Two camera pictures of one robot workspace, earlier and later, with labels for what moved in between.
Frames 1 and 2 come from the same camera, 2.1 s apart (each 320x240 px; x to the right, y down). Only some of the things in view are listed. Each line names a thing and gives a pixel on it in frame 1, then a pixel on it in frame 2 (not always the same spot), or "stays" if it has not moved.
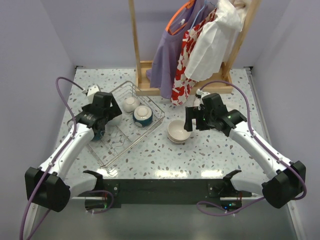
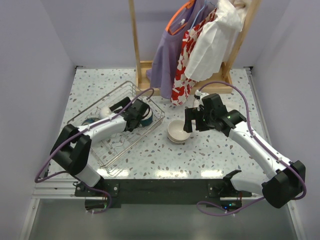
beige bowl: [176, 132] stays
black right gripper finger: [191, 113] stays
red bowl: [177, 142] stays
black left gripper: [100, 127] → [139, 113]
